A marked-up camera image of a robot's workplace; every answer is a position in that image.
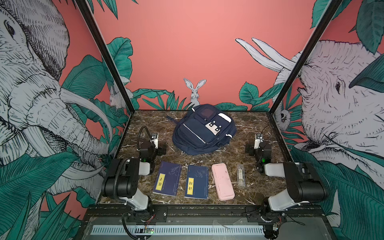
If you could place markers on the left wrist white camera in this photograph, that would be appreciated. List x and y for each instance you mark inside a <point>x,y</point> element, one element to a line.
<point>155,140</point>

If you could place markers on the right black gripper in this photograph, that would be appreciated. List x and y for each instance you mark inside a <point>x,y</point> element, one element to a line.
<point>262,150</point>

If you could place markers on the right navy blue notebook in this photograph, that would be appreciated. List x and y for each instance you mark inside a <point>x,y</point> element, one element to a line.
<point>197,182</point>

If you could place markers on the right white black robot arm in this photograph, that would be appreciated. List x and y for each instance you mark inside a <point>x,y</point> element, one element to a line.
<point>303,183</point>

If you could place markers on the clear plastic small case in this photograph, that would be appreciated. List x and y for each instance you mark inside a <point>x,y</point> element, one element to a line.
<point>241,175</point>

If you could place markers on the white perforated cable duct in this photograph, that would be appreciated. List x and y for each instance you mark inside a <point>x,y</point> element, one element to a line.
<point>170,230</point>

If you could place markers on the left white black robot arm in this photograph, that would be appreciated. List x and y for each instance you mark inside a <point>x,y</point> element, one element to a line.
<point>122,178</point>

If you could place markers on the black frame post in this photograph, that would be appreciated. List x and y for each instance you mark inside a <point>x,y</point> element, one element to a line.
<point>97,36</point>
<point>324,21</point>

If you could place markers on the pink pencil case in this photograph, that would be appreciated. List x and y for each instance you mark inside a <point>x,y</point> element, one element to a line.
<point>223,182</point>

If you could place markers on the left black frame post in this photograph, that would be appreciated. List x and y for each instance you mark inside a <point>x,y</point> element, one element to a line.
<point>97,36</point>

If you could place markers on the right black frame post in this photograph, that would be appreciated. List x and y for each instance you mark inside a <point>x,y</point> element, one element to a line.
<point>324,21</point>

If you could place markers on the black front mounting rail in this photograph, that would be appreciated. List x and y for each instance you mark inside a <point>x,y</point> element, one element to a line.
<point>162,213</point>

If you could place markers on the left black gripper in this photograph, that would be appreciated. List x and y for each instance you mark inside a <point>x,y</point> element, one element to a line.
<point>148,151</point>

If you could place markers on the left navy blue notebook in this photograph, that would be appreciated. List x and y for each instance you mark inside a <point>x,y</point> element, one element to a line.
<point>168,178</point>

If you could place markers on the navy blue student backpack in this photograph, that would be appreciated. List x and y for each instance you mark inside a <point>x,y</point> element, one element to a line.
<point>203,130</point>

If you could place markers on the navy blue notebook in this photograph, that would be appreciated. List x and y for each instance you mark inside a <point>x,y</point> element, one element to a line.
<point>197,182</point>
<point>168,178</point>

